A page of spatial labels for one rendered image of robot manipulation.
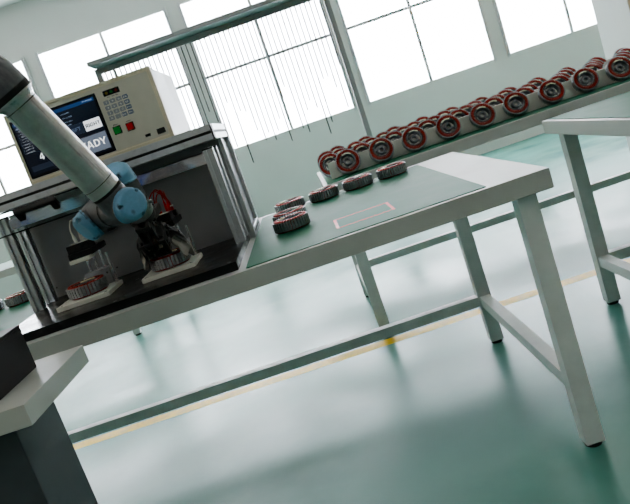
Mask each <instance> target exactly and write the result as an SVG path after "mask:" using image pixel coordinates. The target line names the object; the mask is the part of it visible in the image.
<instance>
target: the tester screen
mask: <svg viewBox="0 0 630 504"><path fill-rule="evenodd" d="M53 112H54V113H55V114H56V115H57V116H58V117H59V118H60V119H61V120H62V122H63V123H64V124H65V125H66V126H67V127H69V126H72V125H75V124H78V123H80V122H83V121H86V120H89V119H92V118H95V117H98V116H99V117H100V114H99V112H98V109H97V107H96V104H95V101H94V99H93V97H90V98H87V99H84V100H82V101H79V102H76V103H73V104H70V105H67V106H64V107H62V108H59V109H56V110H53ZM100 120H101V122H102V119H101V117H100ZM102 125H103V126H102V127H99V128H97V129H94V130H91V131H88V132H85V133H82V134H79V135H76V136H77V137H78V138H79V139H81V138H84V137H87V136H90V135H93V134H95V133H98V132H101V131H104V130H105V127H104V124H103V122H102ZM12 127H13V129H14V131H15V134H16V136H17V139H18V141H19V143H20V146H21V148H22V151H23V153H24V156H25V158H26V160H27V163H28V165H29V168H30V170H31V172H32V175H33V176H36V175H39V174H41V173H44V172H47V171H50V170H53V169H56V168H58V167H57V166H56V165H54V166H51V167H48V168H45V169H43V170H40V171H37V172H33V170H32V168H31V167H34V166H37V165H39V164H42V163H45V162H48V161H51V160H50V159H46V160H43V161H40V160H39V157H38V155H37V153H40V152H41V151H40V150H39V149H38V148H37V147H36V146H35V145H34V144H33V143H32V142H31V141H30V140H29V139H28V138H27V137H26V136H25V135H24V134H23V133H22V132H21V131H20V130H19V129H18V128H17V127H16V126H15V125H14V124H13V125H12ZM105 132H106V130H105ZM106 134H107V132H106ZM111 149H113V148H112V145H111V147H110V148H107V149H105V150H102V151H99V152H96V153H94V154H95V155H96V154H99V153H102V152H105V151H108V150H111Z"/></svg>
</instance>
